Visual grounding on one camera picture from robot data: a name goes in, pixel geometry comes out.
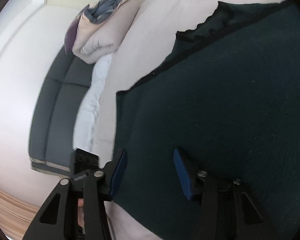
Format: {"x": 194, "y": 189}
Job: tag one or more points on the blue grey crumpled cloth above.
{"x": 102, "y": 11}

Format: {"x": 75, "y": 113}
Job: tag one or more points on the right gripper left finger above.
{"x": 57, "y": 217}

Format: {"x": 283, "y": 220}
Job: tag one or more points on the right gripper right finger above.
{"x": 227, "y": 210}

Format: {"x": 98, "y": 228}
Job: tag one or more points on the dark green knitted sweater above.
{"x": 228, "y": 97}

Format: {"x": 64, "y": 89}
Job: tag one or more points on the dark grey sofa bench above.
{"x": 54, "y": 117}

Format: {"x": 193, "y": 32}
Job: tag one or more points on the white bed sheet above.
{"x": 140, "y": 42}

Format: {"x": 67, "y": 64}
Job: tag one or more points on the folded beige duvet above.
{"x": 93, "y": 41}

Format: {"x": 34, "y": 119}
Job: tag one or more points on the left human hand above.
{"x": 80, "y": 212}

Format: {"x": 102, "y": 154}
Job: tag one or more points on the white duvet edge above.
{"x": 90, "y": 106}

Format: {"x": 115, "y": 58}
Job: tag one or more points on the purple cushion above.
{"x": 70, "y": 35}

